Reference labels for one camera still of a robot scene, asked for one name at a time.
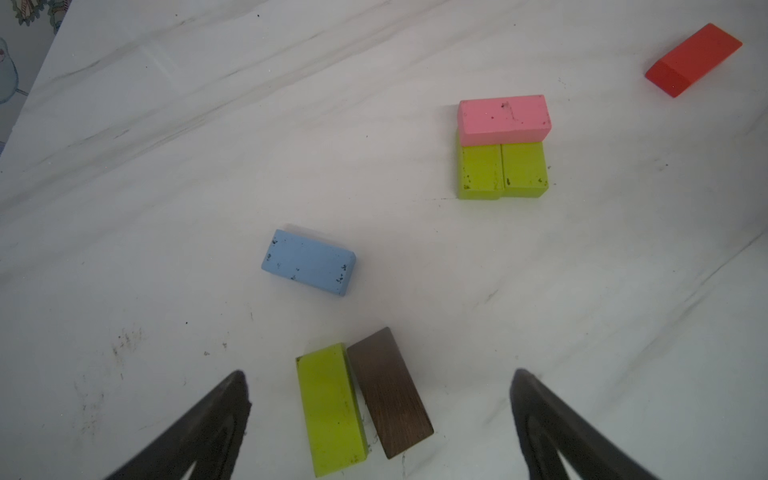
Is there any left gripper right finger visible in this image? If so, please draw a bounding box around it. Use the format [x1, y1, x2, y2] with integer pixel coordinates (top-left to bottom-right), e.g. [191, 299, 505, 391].
[509, 369, 655, 479]

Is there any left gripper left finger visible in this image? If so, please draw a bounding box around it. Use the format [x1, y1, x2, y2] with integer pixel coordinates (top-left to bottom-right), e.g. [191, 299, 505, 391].
[109, 370, 251, 479]

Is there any lime green wood block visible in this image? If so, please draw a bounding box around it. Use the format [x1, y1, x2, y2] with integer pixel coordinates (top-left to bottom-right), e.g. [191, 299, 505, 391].
[296, 343, 368, 478]
[456, 135, 504, 200]
[501, 143, 549, 198]

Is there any pink wood block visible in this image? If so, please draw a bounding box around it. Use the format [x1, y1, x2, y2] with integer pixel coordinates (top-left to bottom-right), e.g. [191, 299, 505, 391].
[457, 95, 552, 147]

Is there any brown wood block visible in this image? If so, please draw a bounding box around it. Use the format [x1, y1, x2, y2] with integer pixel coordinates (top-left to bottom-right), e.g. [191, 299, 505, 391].
[347, 327, 434, 459]

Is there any light blue wood block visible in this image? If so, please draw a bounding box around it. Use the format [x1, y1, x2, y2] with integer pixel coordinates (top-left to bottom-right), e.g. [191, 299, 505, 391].
[261, 230, 356, 296]

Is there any red wood block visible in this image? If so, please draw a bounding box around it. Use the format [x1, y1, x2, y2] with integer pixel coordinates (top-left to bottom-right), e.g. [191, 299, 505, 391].
[645, 23, 743, 98]

